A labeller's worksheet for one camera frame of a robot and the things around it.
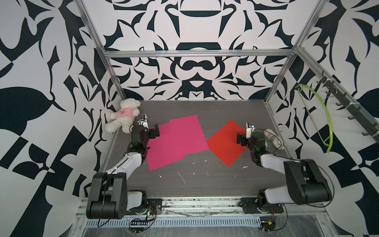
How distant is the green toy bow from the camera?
2.21 ft

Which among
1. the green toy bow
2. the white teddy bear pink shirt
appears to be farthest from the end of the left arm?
the green toy bow

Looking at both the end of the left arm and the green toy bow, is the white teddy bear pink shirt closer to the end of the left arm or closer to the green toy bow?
the end of the left arm
